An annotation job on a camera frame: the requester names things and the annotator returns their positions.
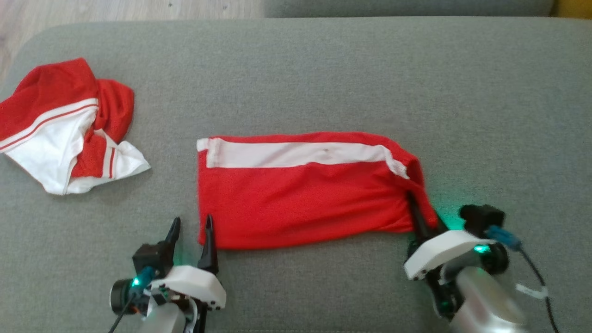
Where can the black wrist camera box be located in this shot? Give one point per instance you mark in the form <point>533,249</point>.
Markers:
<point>150,256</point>
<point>481,216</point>

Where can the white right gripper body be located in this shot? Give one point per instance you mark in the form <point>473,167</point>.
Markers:
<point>439,254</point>

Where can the red white striped shorts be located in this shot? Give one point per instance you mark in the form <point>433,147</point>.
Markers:
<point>300,203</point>

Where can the small grey sofa cushion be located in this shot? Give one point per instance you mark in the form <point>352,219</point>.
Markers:
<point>393,7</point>

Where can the yellow fabric cushion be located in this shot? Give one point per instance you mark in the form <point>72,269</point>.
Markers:
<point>576,7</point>

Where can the red white sports jersey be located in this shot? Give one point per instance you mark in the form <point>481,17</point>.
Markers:
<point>46,92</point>

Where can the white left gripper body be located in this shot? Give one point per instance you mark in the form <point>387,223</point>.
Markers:
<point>194,284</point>

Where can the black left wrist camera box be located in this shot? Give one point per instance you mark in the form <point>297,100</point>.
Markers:
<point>150,256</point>

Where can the large grey sofa seat cushion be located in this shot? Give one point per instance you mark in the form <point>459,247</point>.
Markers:
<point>323,69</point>

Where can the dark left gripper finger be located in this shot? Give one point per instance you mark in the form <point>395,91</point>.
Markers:
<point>209,249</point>
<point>173,236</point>

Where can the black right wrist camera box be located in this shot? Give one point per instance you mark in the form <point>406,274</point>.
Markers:
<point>481,216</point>

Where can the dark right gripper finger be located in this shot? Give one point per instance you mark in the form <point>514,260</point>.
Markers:
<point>440,225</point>
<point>418,219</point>

